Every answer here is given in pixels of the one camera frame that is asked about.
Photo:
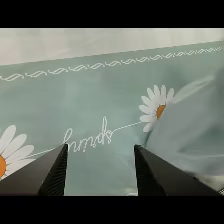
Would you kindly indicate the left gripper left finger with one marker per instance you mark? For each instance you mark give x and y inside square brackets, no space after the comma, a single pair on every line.
[40,178]

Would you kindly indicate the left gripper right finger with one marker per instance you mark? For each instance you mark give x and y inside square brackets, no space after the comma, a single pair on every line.
[160,178]

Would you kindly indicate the light blue garment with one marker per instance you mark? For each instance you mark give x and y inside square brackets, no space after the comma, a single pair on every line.
[193,133]

